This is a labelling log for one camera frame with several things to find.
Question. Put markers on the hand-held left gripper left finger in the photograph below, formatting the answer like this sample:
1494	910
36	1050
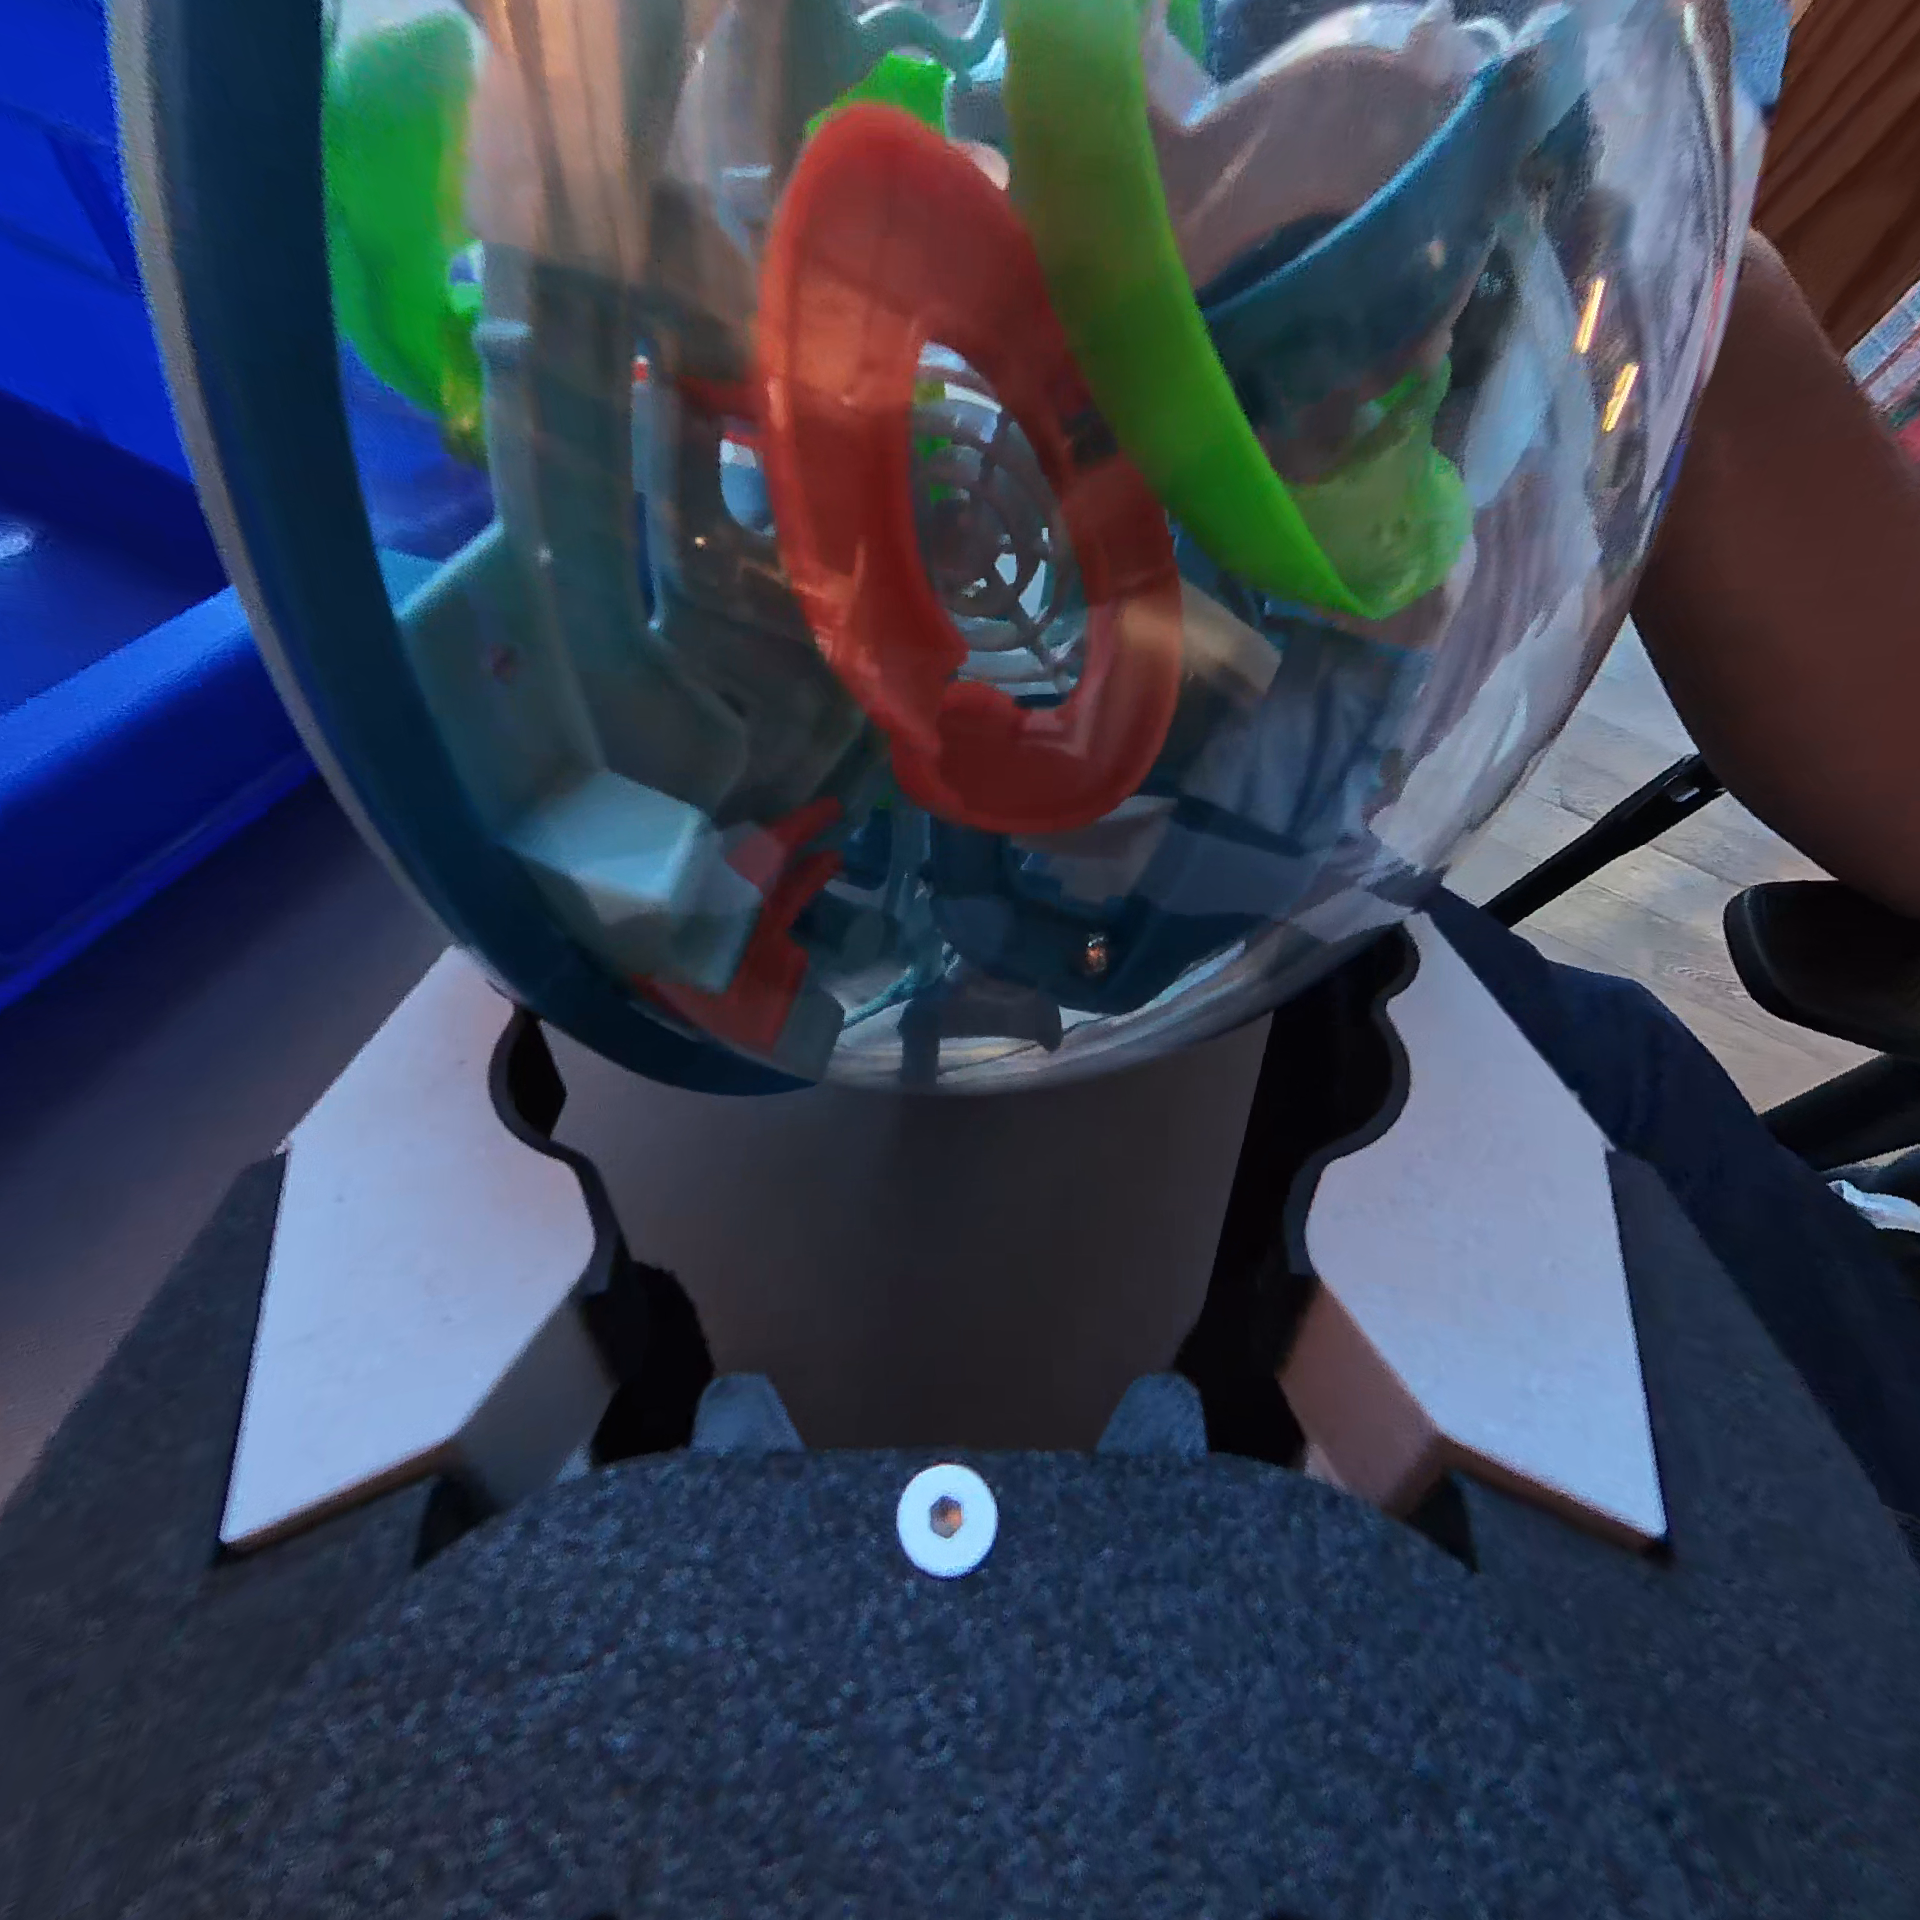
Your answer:
407	1305

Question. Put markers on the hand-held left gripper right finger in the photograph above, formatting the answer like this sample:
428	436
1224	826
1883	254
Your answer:
1486	1305

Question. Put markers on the clear plastic maze ball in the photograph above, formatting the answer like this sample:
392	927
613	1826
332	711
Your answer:
929	526

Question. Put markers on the person's right forearm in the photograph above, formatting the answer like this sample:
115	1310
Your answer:
1785	571

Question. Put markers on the person's blue jeans leg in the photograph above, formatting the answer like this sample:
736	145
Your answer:
1679	1140

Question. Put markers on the person's white shirt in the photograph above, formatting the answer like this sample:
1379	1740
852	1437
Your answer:
1883	1195

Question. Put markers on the black office chair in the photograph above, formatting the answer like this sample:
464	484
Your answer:
1824	961

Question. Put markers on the blue plastic bin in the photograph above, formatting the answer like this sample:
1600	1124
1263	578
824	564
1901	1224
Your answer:
119	691

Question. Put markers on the wooden table leg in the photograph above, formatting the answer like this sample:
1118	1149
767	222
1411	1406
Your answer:
1845	151

